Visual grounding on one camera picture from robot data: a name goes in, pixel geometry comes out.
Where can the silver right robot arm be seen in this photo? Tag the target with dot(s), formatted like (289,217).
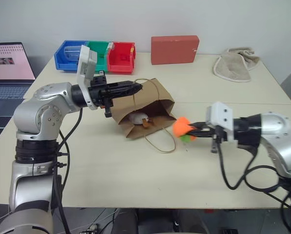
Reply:
(275,136)

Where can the beige folded towel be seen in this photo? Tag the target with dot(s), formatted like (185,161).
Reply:
(233,67)

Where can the green plastic bin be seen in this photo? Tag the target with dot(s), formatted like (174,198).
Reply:
(100,52)

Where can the red-brown rectangular box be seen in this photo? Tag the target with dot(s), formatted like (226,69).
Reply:
(173,50)

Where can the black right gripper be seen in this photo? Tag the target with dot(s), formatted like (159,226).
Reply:
(215,132)

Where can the blue plastic bin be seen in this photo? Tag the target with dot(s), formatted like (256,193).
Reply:
(63,59)

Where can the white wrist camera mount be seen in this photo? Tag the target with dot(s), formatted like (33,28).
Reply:
(221,117)
(85,65)

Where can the orange and green plush toy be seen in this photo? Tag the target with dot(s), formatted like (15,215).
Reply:
(180,128)

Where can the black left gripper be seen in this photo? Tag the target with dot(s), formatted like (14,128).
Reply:
(97,93)

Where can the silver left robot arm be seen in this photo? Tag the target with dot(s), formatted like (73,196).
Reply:
(35,117)

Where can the white and brown plush toy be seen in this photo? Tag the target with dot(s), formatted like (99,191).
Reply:
(138,118)

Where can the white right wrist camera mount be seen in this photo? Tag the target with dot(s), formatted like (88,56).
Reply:
(221,117)

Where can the open laptop with pink screen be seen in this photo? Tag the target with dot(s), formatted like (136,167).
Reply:
(8,70)

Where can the brown paper bag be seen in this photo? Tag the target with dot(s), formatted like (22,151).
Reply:
(157,97)

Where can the clear plastic container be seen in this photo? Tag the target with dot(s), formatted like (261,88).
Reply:
(72,54)

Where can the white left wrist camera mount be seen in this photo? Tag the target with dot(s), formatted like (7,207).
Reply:
(85,65)

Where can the dark rounded shape under table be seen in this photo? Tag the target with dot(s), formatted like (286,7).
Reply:
(160,221)

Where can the red plastic bin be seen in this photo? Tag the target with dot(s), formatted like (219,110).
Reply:
(119,59)

